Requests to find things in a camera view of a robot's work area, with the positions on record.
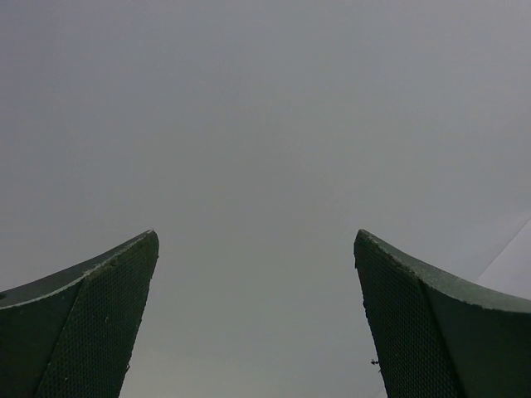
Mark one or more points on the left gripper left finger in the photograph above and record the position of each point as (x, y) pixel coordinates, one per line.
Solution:
(72, 333)

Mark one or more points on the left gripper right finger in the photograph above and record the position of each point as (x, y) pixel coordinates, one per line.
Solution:
(436, 334)

